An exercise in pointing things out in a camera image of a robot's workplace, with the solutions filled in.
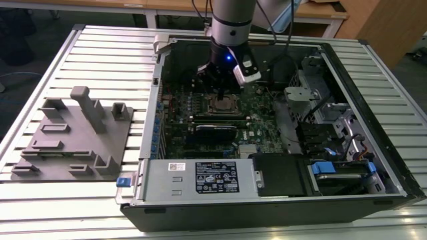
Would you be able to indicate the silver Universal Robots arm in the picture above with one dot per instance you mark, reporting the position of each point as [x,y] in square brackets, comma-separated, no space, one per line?
[234,22]

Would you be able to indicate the metal CPU socket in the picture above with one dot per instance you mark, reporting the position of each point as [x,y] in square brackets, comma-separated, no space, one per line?
[210,113]

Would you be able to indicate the green Dell motherboard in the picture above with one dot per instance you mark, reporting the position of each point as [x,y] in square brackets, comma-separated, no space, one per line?
[264,117]

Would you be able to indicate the black graphics card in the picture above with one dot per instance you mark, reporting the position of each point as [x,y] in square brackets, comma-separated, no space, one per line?
[217,135]

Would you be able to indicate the silver metal drive cage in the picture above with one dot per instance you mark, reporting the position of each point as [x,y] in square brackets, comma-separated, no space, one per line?
[301,93]

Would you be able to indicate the silver finned chipset heatsink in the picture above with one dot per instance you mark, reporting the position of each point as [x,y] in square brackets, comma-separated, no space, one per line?
[250,149]

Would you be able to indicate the brown cardboard box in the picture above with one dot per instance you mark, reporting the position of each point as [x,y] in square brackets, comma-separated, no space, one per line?
[330,3]

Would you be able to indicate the black plastic bay shroud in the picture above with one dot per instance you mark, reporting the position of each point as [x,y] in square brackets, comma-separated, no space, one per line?
[281,175]

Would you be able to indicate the silver power supply unit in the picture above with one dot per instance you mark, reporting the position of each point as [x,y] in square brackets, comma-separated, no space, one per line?
[161,182]

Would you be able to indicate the hard disk in blue carrier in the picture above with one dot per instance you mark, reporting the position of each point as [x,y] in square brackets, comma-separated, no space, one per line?
[324,167]

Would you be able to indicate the grey plastic parts rack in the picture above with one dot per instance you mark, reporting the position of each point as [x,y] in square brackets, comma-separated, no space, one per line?
[84,150]

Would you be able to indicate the blue plastic case latch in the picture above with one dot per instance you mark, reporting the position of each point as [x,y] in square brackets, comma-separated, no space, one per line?
[124,182]

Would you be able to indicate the wooden cabinet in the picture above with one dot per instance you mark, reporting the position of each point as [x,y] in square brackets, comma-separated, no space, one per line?
[384,25]

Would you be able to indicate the black open PC case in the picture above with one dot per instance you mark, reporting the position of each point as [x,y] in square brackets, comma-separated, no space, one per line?
[268,217]

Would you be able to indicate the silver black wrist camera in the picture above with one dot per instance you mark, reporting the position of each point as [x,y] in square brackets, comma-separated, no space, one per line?
[249,72]

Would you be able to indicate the wooden desk white frame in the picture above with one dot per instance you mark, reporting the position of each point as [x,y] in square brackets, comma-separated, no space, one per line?
[168,3]
[84,2]

